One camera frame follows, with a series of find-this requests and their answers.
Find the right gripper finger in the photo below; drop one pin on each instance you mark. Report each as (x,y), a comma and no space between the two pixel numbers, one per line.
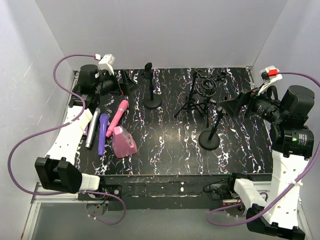
(242,110)
(233,106)

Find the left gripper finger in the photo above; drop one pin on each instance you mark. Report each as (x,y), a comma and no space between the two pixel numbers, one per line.
(123,83)
(131,86)

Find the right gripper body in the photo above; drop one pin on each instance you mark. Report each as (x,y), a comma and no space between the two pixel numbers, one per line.
(245,103)

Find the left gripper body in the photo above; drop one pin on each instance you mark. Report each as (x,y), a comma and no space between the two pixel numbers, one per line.
(121,81)

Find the black round-base stand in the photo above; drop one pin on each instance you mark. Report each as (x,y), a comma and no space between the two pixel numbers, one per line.
(209,139)
(153,101)

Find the purple smooth microphone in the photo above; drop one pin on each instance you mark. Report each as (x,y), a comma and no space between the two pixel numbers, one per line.
(103,126)

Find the silver microphone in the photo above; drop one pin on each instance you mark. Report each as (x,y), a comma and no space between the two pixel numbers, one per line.
(92,128)

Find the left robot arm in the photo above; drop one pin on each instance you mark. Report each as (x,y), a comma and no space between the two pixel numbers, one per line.
(56,171)

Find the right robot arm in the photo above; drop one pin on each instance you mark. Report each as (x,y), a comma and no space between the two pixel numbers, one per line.
(291,146)

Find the pink microphone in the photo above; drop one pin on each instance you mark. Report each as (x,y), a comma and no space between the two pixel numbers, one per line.
(118,114)

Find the pink microphone holder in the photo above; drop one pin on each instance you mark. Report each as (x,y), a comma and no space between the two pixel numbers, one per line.
(123,143)

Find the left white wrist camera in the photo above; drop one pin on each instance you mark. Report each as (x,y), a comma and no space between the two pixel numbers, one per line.
(106,61)

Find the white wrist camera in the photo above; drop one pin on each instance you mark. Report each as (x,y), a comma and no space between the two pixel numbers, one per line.
(106,61)
(270,75)

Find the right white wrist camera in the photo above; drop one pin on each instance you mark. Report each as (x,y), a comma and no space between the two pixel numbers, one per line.
(270,75)

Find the black tripod shock-mount stand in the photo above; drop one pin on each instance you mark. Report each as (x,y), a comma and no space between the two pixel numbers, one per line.
(203,88)

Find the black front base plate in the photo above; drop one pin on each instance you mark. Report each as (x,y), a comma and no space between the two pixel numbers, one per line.
(160,192)

